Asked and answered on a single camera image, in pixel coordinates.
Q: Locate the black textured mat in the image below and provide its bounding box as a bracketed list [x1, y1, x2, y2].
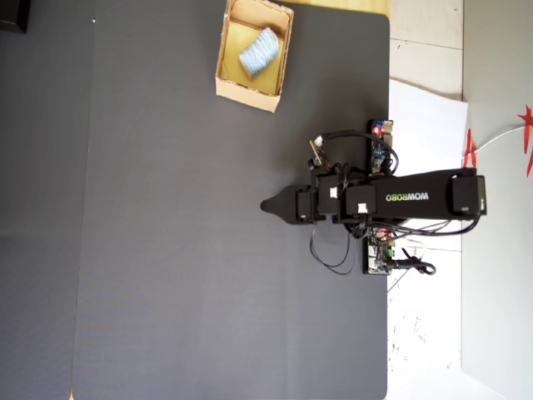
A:
[69, 0, 391, 400]

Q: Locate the white cord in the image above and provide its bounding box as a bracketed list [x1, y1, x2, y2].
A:
[474, 124, 526, 153]

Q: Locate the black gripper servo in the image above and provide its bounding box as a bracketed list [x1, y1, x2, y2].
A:
[260, 185, 320, 226]

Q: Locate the black camera ribbon cable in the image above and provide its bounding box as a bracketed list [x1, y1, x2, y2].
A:
[320, 131, 401, 176]

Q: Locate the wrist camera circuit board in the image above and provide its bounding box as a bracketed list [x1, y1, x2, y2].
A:
[308, 139, 330, 172]

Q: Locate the blue circuit board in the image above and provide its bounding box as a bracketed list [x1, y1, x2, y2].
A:
[369, 118, 395, 174]

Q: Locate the white paper sheet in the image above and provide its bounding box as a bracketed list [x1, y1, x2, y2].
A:
[386, 77, 470, 293]

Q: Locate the thin white wire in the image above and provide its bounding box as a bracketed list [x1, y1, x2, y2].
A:
[399, 239, 428, 262]

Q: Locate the open cardboard box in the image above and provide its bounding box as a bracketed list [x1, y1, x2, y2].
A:
[214, 0, 296, 114]

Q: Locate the black arm servo cable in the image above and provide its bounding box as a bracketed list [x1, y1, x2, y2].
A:
[366, 216, 481, 239]

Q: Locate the black looping servo cable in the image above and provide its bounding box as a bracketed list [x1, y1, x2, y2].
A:
[308, 220, 361, 276]

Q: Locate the black power jack cable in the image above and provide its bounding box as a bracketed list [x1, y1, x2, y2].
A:
[386, 257, 437, 276]

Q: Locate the green terminal circuit board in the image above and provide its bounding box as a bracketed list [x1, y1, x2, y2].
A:
[361, 227, 397, 276]

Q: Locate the red paper strip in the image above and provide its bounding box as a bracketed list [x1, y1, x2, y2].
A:
[461, 127, 478, 170]

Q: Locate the red paper star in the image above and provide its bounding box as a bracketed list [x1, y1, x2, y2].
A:
[516, 105, 533, 178]

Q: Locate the black box corner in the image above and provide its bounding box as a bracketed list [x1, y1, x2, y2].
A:
[0, 0, 32, 34]

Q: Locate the white foam board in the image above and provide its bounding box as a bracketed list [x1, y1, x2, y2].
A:
[460, 99, 533, 400]

